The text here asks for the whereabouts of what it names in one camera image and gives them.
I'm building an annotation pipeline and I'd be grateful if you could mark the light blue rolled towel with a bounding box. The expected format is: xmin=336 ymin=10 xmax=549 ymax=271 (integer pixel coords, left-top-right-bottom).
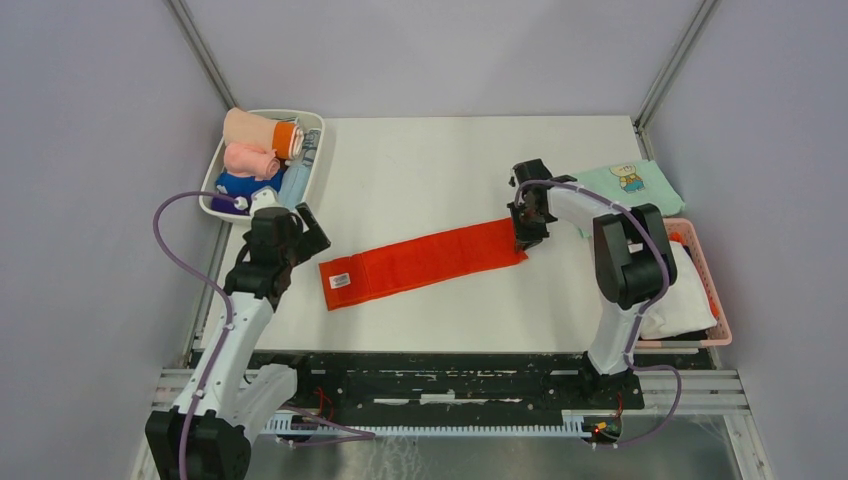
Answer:
xmin=278 ymin=128 xmax=322 ymax=210

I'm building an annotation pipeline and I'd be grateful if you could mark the pink perforated plastic basket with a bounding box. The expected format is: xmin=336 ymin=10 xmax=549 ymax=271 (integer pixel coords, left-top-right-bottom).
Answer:
xmin=634 ymin=217 xmax=732 ymax=351

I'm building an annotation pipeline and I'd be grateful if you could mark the peach orange rolled towel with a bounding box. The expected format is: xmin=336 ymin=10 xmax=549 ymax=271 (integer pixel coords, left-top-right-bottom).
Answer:
xmin=223 ymin=108 xmax=305 ymax=160

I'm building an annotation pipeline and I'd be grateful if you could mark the green cartoon bear cloth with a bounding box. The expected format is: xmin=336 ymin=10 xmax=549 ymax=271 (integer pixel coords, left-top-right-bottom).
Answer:
xmin=573 ymin=160 xmax=685 ymax=217

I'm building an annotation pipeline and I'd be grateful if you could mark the left aluminium frame post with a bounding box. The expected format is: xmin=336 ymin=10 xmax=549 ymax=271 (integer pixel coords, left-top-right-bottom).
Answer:
xmin=163 ymin=0 xmax=238 ymax=109

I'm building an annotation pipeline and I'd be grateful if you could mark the pink panda towel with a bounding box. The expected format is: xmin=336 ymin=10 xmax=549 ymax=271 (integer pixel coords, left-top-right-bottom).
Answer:
xmin=223 ymin=143 xmax=281 ymax=181

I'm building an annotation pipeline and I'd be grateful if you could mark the purple rolled towel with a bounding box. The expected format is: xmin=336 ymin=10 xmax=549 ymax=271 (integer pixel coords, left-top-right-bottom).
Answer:
xmin=210 ymin=194 xmax=251 ymax=216

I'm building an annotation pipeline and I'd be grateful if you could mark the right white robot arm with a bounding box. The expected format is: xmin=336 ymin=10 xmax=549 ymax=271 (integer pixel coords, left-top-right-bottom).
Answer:
xmin=508 ymin=159 xmax=677 ymax=408

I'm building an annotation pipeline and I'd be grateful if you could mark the front aluminium rail frame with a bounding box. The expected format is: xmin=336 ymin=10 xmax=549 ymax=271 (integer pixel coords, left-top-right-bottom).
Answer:
xmin=131 ymin=367 xmax=775 ymax=480

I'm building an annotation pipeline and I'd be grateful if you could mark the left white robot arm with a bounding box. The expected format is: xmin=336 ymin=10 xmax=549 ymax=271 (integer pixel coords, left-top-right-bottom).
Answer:
xmin=145 ymin=187 xmax=331 ymax=479

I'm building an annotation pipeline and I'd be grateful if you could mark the aluminium corner frame post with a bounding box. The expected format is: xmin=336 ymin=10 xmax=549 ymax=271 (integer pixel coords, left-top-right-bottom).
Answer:
xmin=632 ymin=0 xmax=722 ymax=161

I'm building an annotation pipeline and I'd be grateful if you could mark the white folded towel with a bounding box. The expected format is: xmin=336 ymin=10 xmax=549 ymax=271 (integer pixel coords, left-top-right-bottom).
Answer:
xmin=640 ymin=241 xmax=717 ymax=340

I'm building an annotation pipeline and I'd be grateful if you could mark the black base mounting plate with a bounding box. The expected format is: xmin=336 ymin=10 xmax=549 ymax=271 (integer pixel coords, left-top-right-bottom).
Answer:
xmin=186 ymin=347 xmax=720 ymax=429

